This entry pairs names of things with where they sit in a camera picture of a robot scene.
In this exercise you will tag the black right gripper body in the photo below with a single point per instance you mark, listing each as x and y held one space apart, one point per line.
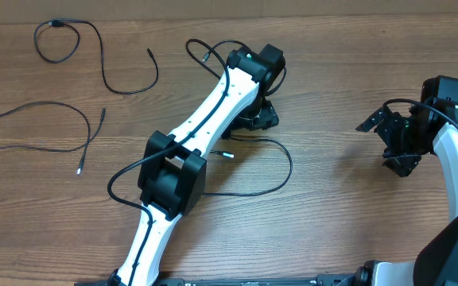
403 135

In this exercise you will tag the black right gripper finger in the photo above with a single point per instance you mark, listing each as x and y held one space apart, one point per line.
402 165
372 121

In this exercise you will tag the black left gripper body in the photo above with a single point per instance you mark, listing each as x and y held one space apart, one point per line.
257 116

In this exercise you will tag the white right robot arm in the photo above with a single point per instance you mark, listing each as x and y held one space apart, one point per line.
431 127

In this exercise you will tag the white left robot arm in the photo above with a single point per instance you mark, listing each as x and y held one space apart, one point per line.
172 173

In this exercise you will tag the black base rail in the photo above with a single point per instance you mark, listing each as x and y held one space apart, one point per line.
249 281

